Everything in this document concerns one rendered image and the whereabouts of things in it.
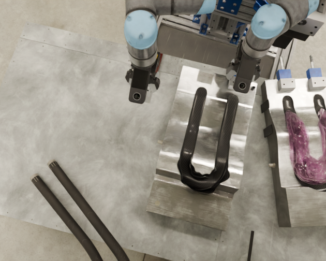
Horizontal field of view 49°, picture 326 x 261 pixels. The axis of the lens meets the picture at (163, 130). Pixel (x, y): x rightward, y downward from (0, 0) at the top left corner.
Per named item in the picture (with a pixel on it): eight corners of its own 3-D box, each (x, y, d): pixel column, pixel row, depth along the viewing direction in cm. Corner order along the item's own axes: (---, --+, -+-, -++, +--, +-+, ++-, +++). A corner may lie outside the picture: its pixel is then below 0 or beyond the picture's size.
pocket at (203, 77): (197, 73, 126) (198, 69, 122) (212, 77, 125) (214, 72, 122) (195, 85, 125) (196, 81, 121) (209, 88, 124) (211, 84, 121)
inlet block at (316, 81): (300, 59, 131) (307, 52, 125) (314, 58, 131) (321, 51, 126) (306, 92, 127) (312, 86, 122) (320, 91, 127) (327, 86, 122)
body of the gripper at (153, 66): (161, 61, 107) (161, 41, 96) (153, 87, 105) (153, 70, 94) (136, 55, 108) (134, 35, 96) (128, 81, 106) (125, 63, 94)
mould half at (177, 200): (181, 75, 131) (183, 59, 118) (250, 92, 130) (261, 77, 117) (146, 211, 118) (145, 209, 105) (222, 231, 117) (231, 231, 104)
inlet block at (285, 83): (271, 60, 130) (276, 53, 125) (285, 59, 130) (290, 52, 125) (276, 93, 127) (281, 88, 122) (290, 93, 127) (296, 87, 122)
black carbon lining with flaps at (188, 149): (195, 87, 123) (198, 76, 113) (241, 98, 122) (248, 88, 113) (171, 186, 114) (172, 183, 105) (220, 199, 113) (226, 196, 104)
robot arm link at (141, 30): (157, 4, 81) (158, 38, 79) (157, 30, 92) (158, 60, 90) (122, 5, 81) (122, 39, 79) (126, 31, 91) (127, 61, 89)
